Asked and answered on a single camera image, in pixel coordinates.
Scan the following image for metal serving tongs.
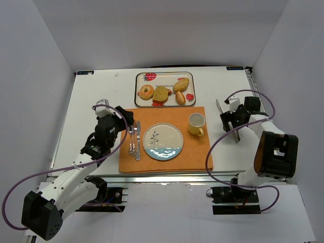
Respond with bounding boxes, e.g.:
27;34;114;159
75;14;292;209
216;99;240;143

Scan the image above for oblong golden bread roll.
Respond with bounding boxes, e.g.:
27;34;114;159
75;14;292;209
173;77;189;93

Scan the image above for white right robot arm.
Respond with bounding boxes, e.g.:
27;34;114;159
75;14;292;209
216;96;299;190

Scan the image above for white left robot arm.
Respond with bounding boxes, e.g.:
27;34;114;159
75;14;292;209
21;105;134;240

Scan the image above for brown bread slice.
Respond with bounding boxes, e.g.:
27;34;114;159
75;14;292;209
152;86;172;104

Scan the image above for small round bread bun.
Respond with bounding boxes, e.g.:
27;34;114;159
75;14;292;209
175;91;186;105

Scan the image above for silver spoon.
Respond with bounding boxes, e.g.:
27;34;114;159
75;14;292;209
128;125;134;155

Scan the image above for silver fork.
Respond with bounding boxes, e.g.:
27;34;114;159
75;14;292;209
131;120;137;157

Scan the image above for silver knife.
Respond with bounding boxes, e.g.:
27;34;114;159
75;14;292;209
135;120;141;161

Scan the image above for bagel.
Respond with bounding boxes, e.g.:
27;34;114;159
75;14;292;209
138;85;154;100

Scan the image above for yellow mug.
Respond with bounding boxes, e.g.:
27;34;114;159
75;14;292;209
188;113;206;137

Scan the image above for white and blue plate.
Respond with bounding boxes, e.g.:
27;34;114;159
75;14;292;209
142;123;184;161

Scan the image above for right blue table label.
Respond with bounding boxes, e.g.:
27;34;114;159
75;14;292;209
226;66;244;70

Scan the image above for blue table label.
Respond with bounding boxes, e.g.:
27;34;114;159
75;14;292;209
226;66;244;70
76;70;94;75

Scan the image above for orange placemat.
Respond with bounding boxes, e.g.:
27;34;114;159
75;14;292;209
118;106;210;173

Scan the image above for left blue table label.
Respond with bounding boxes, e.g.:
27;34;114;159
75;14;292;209
76;70;94;75

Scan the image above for strawberry print white tray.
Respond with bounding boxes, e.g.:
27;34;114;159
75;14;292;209
134;71;196;108

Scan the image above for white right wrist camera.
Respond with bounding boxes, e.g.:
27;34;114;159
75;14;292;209
224;97;240;113

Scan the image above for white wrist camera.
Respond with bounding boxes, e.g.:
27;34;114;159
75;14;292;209
92;99;114;118
224;97;240;113

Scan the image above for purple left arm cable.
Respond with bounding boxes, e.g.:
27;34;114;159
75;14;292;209
1;104;129;230

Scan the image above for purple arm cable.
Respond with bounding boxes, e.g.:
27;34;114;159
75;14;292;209
205;90;280;212
1;104;129;230

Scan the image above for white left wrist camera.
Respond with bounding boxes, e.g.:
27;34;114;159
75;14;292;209
92;99;114;118

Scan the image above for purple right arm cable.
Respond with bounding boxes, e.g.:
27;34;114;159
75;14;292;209
205;90;280;212

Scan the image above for aluminium table frame rail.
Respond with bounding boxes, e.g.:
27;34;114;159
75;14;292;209
37;169;287;189

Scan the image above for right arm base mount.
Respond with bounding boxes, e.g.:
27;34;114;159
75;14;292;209
206;186;261;215

